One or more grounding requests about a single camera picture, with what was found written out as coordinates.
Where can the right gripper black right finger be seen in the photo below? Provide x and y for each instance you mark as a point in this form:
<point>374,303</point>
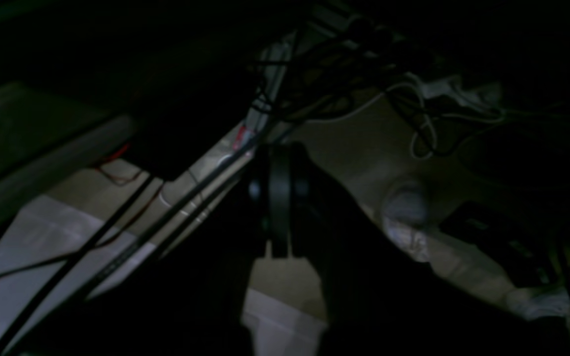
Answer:
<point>382,303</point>

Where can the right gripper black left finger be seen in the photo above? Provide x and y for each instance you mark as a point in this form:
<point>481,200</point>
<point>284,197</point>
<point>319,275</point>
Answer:
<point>198,290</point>

